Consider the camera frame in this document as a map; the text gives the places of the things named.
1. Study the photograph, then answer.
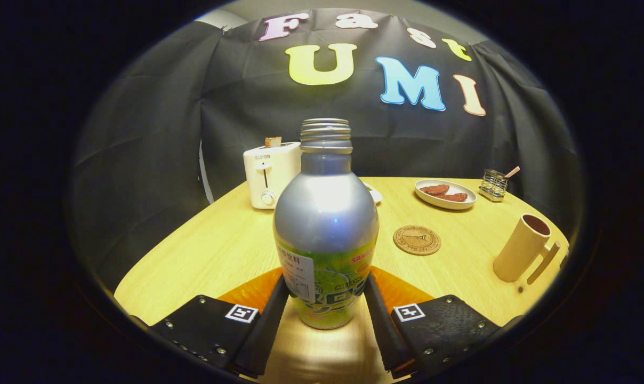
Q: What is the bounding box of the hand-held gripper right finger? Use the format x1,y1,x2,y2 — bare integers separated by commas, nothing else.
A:
364,266,503,380

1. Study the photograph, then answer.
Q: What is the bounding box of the wire mesh holder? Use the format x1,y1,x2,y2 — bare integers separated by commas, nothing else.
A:
479,170,509,202

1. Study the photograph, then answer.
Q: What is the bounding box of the wooden table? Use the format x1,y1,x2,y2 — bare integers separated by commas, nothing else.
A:
114,177,570,384

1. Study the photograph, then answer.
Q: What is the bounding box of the white oval plate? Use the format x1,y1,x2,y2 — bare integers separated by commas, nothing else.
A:
414,179,477,210

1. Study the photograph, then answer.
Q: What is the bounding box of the black backdrop cloth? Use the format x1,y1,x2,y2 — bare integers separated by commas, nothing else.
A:
69,8,584,291

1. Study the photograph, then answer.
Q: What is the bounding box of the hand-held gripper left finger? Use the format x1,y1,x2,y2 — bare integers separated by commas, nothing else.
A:
133,267,291,379

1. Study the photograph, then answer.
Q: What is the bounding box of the beige cup with handle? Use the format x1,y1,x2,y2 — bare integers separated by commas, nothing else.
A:
493,214,561,285

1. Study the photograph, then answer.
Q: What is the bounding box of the white toaster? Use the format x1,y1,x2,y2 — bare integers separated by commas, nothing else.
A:
243,141,302,210

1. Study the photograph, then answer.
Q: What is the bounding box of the round cork coaster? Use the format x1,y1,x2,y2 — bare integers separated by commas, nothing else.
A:
393,225,441,256

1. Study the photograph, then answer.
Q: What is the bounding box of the silver green juice bottle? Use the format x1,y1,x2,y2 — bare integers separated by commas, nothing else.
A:
273,118,380,330

